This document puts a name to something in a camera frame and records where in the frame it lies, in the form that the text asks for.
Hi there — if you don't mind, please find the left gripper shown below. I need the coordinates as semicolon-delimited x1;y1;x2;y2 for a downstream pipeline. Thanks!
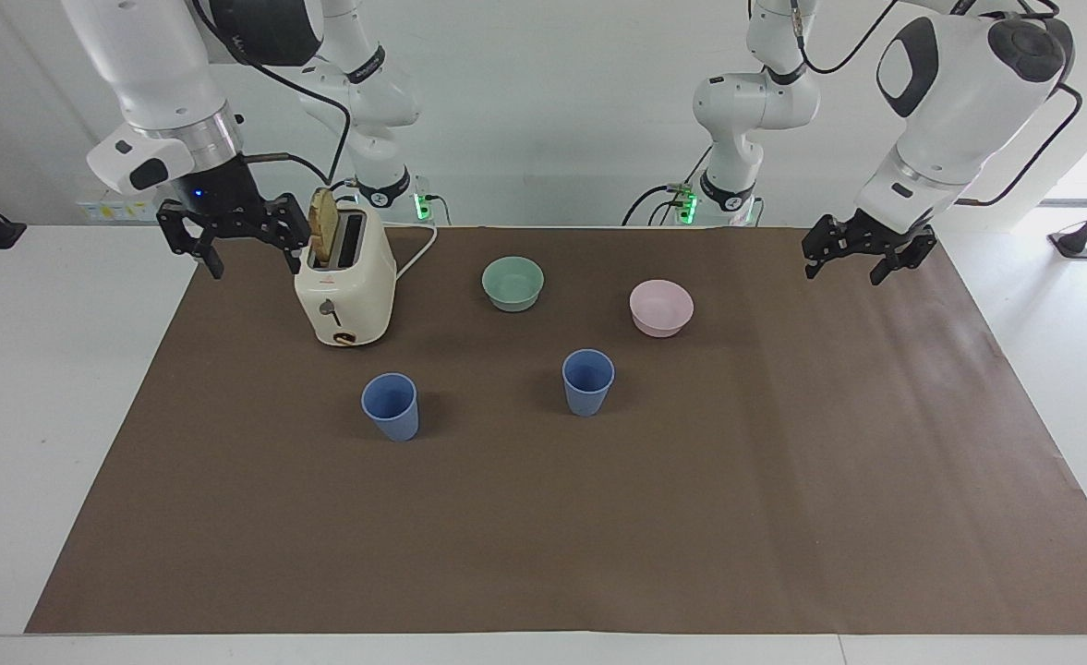
801;208;938;286

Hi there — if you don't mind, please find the black cable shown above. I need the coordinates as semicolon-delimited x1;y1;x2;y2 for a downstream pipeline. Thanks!
622;146;716;228
188;0;354;186
787;0;900;77
955;81;1084;208

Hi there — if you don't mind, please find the cream toaster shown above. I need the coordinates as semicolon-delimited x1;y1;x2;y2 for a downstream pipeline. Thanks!
294;199;399;349

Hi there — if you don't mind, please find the pink bowl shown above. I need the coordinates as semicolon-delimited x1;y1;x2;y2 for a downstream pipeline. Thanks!
628;279;695;339

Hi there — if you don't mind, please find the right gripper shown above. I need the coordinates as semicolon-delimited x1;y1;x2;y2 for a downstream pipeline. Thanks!
156;155;312;281

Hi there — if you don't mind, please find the green bowl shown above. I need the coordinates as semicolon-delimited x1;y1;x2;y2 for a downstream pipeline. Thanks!
480;256;546;313

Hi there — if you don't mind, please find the blue cup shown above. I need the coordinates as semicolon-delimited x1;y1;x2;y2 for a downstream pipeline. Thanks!
561;348;617;418
360;372;421;442

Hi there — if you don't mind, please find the toast slice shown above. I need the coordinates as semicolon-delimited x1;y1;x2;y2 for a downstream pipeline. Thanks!
308;187;340;272

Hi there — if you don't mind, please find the white toaster cord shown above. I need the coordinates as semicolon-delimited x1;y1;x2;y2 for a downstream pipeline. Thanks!
384;220;440;283

